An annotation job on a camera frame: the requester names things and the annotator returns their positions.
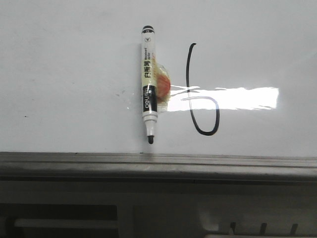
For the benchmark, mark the black and white whiteboard marker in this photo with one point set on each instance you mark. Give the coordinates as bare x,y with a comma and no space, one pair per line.
149,82

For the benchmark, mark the grey aluminium whiteboard frame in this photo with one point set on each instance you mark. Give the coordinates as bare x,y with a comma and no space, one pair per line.
158,166

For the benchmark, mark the white whiteboard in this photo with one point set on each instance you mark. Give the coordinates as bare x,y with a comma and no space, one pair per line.
243,76

